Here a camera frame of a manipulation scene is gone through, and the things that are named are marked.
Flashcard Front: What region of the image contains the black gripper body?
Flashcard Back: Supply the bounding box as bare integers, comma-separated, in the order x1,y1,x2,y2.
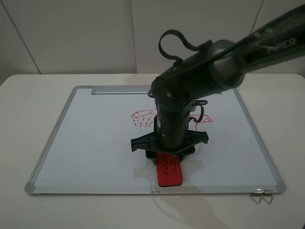
131,104,209,155

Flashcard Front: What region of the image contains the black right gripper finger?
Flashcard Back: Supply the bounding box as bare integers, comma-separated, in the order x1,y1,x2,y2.
176,146,195,162

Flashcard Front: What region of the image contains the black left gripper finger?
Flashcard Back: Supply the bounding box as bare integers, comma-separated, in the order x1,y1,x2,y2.
145,150,158,166

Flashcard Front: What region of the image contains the red whiteboard eraser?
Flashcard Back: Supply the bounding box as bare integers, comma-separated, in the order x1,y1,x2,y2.
156,153,183,187

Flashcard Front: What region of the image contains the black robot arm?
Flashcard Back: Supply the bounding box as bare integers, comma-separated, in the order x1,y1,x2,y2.
131,5,305,162

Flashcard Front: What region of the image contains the white aluminium-framed whiteboard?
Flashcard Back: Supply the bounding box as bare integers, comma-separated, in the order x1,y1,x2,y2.
25,86,286,195

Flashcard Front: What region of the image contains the left metal hanging clip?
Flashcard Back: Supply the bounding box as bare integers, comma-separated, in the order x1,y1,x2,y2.
250,188,264,204

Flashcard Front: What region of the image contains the metal hanging clip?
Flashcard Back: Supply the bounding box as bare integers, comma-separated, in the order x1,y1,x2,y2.
250,188,264,204
261,189,274,204

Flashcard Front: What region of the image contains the grey aluminium pen tray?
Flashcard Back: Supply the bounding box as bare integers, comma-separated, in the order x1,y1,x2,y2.
91,86,222,95

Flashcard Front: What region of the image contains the right metal hanging clip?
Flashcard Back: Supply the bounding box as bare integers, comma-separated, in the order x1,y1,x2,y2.
261,189,274,204

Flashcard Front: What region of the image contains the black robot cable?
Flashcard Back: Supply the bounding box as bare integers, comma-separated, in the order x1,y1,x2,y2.
158,29,210,127

